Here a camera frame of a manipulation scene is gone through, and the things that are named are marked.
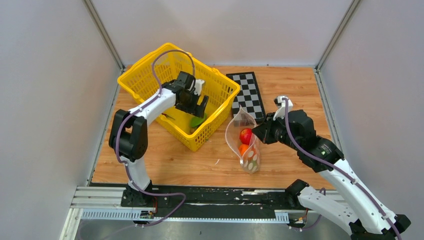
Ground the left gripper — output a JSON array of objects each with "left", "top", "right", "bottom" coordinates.
[{"left": 177, "top": 90, "right": 210, "bottom": 119}]

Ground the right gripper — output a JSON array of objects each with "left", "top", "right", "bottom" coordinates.
[{"left": 251, "top": 112, "right": 301, "bottom": 151}]

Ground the green star fruit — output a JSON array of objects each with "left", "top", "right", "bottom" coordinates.
[{"left": 189, "top": 113, "right": 208, "bottom": 128}]

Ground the red apple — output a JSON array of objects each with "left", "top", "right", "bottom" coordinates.
[{"left": 239, "top": 128, "right": 253, "bottom": 145}]

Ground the polka dot zip bag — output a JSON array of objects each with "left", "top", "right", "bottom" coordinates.
[{"left": 225, "top": 107, "right": 261, "bottom": 174}]

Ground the orange tangerine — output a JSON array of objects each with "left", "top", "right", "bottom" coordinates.
[{"left": 238, "top": 144, "right": 249, "bottom": 157}]

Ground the yellow plastic basket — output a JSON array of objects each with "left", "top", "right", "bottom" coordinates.
[{"left": 117, "top": 42, "right": 241, "bottom": 152}]

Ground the orange carrot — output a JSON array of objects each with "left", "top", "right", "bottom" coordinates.
[{"left": 243, "top": 154, "right": 260, "bottom": 173}]

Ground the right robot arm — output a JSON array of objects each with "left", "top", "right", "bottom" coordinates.
[{"left": 252, "top": 109, "right": 411, "bottom": 240}]

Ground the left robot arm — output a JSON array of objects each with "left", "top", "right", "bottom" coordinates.
[{"left": 108, "top": 71, "right": 209, "bottom": 207}]

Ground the small red chili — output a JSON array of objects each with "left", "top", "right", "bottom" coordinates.
[{"left": 161, "top": 113, "right": 176, "bottom": 121}]

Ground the black white checkerboard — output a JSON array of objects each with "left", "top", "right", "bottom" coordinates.
[{"left": 226, "top": 71, "right": 266, "bottom": 124}]

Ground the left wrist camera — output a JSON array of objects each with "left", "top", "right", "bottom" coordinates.
[{"left": 193, "top": 79, "right": 205, "bottom": 96}]

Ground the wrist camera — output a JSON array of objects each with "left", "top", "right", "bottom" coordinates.
[
  {"left": 273, "top": 95, "right": 294, "bottom": 121},
  {"left": 193, "top": 79, "right": 205, "bottom": 96}
]

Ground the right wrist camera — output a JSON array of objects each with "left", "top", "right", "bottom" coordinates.
[{"left": 273, "top": 95, "right": 294, "bottom": 121}]

